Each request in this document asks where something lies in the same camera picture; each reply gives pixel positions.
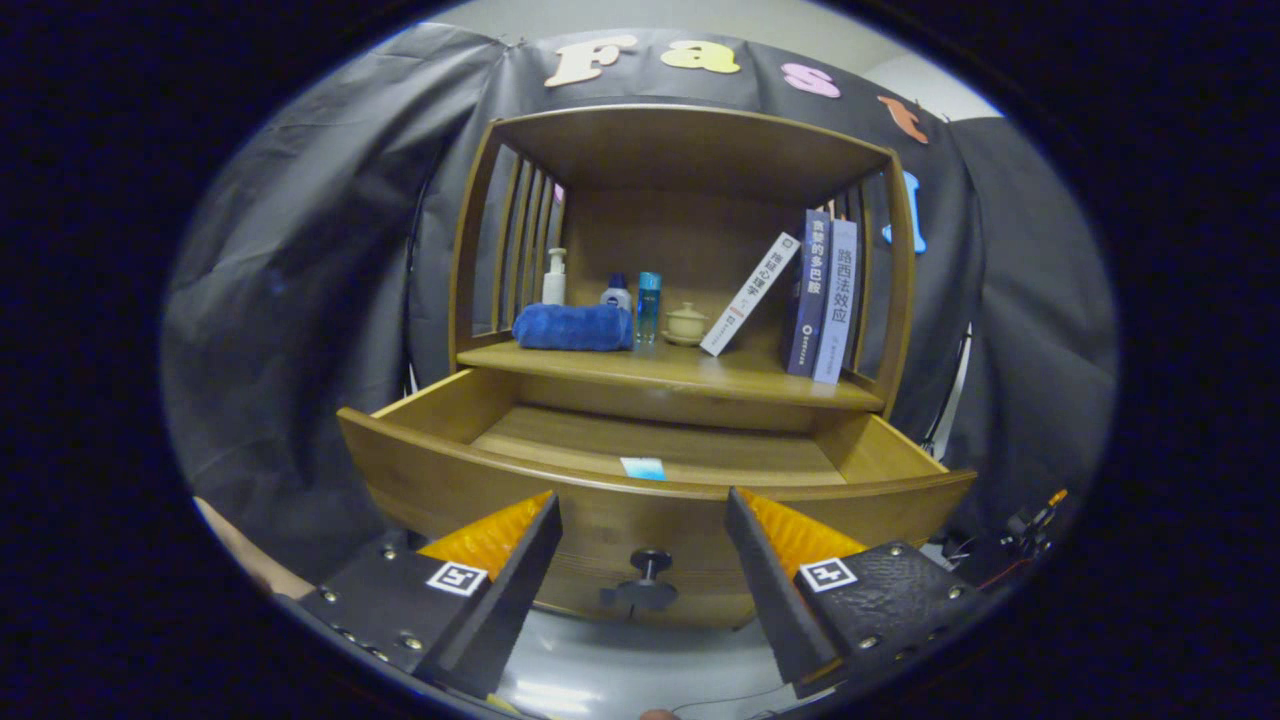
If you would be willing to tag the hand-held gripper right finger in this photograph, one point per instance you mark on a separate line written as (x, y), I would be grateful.
(775, 600)

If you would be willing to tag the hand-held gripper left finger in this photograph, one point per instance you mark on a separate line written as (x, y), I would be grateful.
(500, 620)

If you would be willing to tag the wooden drawer with black knob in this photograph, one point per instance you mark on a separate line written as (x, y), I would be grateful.
(600, 520)

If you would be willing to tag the blue squeeze tube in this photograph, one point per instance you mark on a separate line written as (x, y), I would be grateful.
(643, 468)

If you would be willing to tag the wooden countertop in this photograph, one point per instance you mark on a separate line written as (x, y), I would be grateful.
(700, 370)

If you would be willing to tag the wooden cabinet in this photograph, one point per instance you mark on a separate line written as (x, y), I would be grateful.
(690, 150)

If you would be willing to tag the black orange device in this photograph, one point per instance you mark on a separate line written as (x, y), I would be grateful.
(1020, 525)

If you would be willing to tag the beige ceramic lidded cup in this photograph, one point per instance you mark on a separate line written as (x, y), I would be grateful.
(686, 324)

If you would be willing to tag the blue folded towel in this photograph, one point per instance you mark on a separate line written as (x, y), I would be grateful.
(570, 328)

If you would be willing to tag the dark blue book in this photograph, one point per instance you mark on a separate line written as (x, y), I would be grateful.
(808, 300)

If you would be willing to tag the white book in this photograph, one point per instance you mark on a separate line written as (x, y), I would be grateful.
(750, 295)

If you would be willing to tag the pale lavender book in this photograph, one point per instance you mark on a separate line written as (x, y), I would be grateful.
(836, 300)

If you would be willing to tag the clear blue bottle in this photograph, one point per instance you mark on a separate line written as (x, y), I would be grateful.
(648, 310)

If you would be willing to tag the white pump bottle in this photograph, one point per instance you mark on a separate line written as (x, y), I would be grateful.
(553, 288)

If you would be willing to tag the white lotion bottle blue cap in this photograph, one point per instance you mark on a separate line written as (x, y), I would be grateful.
(617, 296)

